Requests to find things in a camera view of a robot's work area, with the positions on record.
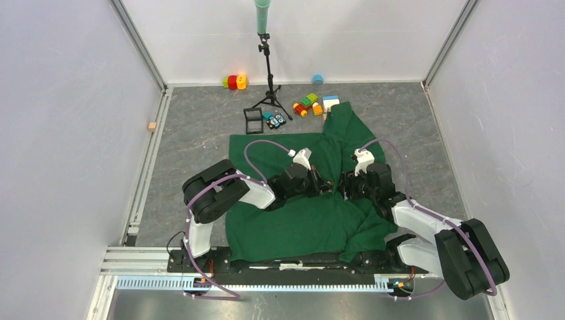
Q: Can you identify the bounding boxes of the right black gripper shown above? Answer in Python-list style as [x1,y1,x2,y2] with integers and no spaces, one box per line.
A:
[336,167,378,201]

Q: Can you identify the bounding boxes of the green cloth garment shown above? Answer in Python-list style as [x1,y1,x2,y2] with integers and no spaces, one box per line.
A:
[225,102,397,262]

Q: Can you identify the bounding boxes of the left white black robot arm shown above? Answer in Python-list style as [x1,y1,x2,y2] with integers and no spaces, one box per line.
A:
[181,159,333,272]

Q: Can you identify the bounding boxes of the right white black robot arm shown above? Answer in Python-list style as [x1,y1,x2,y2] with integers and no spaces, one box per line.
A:
[338,163,510,300]

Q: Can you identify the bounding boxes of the black brooch tray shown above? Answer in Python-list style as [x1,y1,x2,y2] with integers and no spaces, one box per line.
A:
[243,107,264,135]

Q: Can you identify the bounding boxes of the orange yellow toy block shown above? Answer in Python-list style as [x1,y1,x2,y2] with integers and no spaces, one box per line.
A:
[312,102,323,116]

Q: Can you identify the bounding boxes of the teal black toy block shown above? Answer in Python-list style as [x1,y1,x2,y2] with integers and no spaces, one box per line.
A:
[263,112,286,130]

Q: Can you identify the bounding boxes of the green red toy blocks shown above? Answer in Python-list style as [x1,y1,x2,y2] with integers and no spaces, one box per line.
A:
[292,93,318,117]

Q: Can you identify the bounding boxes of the white blue toy block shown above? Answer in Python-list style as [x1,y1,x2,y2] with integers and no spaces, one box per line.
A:
[322,95,340,113]

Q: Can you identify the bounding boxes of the black tripod stand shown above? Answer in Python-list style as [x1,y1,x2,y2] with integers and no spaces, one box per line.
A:
[252,33,293,121]

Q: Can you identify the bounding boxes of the blue toy cup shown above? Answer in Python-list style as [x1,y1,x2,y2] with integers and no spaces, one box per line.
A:
[311,74,324,85]

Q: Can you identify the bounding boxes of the red orange green toy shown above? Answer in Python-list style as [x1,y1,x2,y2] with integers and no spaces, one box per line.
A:
[223,74,248,90]

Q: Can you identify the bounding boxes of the teal cylinder on tripod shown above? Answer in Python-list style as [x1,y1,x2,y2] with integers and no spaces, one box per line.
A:
[254,0,271,35]

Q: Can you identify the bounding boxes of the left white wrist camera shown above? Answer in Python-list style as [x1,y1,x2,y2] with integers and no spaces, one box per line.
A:
[287,148,312,170]

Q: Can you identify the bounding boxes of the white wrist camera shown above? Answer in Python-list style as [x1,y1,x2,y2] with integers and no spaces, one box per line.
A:
[353,149,374,177]
[287,148,312,170]

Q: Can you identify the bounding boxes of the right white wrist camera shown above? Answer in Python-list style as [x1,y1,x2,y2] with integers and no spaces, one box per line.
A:
[353,149,374,177]

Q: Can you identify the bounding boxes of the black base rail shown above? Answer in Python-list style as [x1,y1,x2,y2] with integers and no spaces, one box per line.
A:
[195,247,428,286]

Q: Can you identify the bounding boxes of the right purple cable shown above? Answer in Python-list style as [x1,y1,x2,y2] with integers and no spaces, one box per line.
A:
[358,138,499,301]

